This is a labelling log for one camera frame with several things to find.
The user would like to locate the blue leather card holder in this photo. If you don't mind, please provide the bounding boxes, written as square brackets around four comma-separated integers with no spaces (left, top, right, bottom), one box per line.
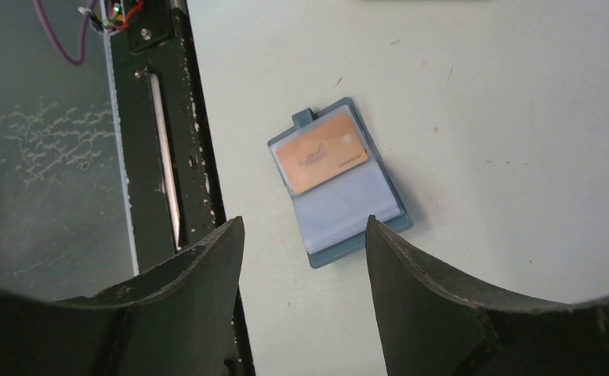
[267,97,413,269]

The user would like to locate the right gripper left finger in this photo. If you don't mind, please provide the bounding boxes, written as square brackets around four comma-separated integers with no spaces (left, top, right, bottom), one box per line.
[0,217,245,375]

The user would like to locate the beige oval card tray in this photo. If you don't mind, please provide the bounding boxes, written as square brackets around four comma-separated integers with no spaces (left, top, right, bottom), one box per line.
[370,0,487,3]

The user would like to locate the white strip on rail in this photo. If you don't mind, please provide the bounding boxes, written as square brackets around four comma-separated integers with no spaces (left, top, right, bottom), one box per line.
[147,72,181,251]

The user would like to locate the left controller board with wires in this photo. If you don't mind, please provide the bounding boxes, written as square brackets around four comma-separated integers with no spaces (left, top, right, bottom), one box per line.
[78,1,145,33]

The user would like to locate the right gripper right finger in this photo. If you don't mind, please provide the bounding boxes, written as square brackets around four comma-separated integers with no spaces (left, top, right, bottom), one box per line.
[365,217,609,375]

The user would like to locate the orange credit card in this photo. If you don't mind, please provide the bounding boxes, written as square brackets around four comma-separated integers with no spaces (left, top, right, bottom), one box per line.
[275,111,368,194]

